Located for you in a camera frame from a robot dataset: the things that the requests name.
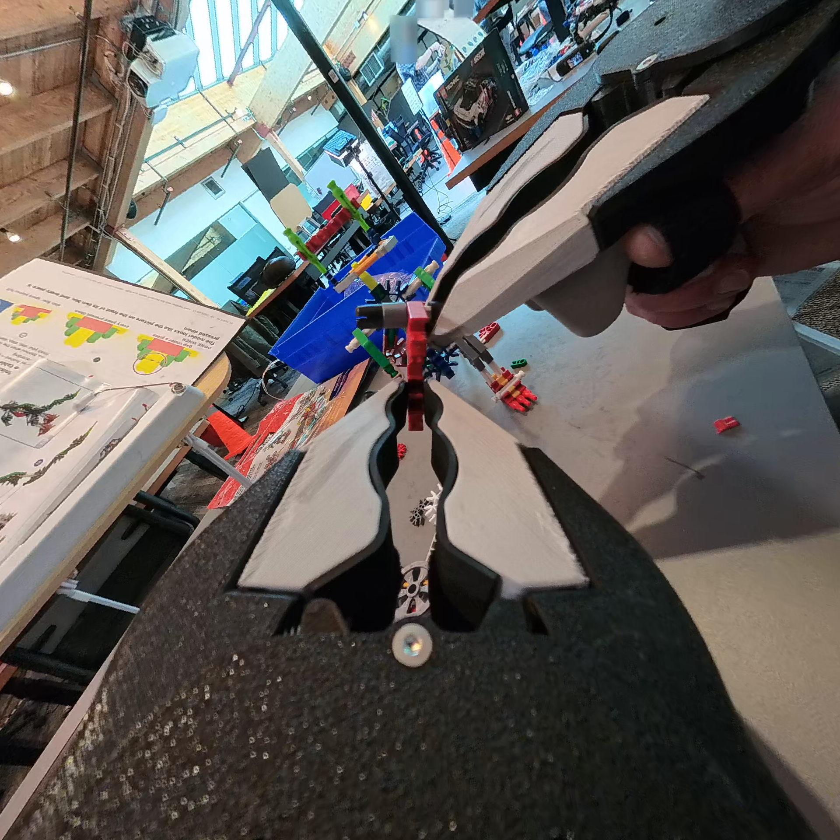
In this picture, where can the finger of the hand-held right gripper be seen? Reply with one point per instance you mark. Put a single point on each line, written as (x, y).
(551, 256)
(525, 190)

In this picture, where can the white ceiling projector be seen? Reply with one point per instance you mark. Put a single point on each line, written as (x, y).
(164, 66)

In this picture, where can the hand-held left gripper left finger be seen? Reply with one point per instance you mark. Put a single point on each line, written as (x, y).
(322, 512)

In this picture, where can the grey wheel hub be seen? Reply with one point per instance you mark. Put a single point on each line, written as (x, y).
(415, 593)

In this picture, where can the black toy car box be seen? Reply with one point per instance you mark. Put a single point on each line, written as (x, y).
(479, 92)

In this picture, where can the instruction booklet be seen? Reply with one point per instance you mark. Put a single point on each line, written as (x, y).
(79, 328)

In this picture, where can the white snowflake connector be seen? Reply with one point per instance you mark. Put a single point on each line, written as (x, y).
(424, 508)

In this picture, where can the printed toy packet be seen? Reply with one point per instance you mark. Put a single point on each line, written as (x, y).
(282, 440)

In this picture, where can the red rod black cylinder assembly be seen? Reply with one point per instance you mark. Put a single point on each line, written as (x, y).
(416, 348)

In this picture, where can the black metal table leg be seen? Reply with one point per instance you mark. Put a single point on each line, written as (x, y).
(361, 131)

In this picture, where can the small red piece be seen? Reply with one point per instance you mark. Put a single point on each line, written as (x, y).
(726, 425)

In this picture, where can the white page holder clip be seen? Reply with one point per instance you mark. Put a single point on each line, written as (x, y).
(79, 460)

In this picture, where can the red yellow connector cluster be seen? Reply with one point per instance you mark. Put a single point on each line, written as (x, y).
(512, 387)

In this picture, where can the blue plastic bin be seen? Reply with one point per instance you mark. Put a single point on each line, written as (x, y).
(309, 335)

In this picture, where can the multicolour toy model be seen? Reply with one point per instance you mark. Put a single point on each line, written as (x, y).
(348, 210)

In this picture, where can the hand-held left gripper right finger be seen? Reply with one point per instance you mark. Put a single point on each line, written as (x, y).
(505, 512)

